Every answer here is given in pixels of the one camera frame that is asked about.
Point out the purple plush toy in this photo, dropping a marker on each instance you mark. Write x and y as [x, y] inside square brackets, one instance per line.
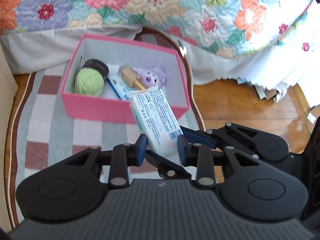
[151, 77]

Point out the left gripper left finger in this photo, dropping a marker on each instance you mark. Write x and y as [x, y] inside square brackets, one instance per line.
[122, 156]

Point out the checkered rug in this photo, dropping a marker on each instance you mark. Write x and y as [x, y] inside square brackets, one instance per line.
[40, 133]

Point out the floral quilt bedspread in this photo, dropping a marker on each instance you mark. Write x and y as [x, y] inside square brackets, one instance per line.
[224, 27]

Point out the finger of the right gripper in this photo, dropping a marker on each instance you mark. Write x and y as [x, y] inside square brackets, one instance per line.
[201, 137]
[166, 168]

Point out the pink cardboard box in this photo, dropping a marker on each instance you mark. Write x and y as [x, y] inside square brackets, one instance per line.
[116, 52]

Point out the green yarn ball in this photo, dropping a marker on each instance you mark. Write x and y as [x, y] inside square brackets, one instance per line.
[91, 78]

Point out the white blue tissue pack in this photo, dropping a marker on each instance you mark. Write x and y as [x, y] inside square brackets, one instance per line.
[122, 90]

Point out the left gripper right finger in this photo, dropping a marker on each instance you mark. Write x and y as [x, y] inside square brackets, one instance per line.
[204, 158]

